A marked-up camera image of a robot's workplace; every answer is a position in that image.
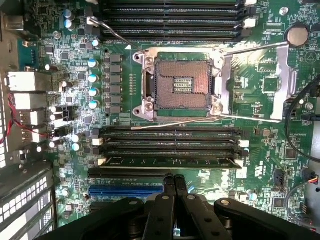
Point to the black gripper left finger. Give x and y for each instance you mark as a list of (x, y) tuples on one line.
[(160, 220)]

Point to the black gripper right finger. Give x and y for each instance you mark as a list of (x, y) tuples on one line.
[(200, 220)]

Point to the blue expansion slot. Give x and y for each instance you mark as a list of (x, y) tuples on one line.
[(125, 191)]

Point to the black expansion slot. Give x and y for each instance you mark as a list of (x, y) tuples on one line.
[(125, 173)]

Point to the green PC motherboard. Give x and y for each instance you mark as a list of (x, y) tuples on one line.
[(252, 130)]

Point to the blue-top silver capacitor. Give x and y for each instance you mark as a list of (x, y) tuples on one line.
[(93, 78), (96, 43), (76, 146), (69, 24), (93, 63), (93, 92), (93, 104), (75, 138), (68, 13)]

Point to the open CPU socket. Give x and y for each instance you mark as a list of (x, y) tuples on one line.
[(185, 75)]

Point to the metal rear I/O ports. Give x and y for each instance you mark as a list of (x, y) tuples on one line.
[(15, 180)]

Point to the silver rear port block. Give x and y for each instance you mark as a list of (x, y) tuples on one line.
[(32, 118), (27, 81), (30, 101)]

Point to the silver metal socket cover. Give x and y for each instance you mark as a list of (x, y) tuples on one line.
[(283, 75)]

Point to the silver coin cell battery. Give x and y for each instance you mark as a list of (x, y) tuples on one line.
[(297, 37)]

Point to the silver motherboard screw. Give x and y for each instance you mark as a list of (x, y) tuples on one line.
[(283, 11)]

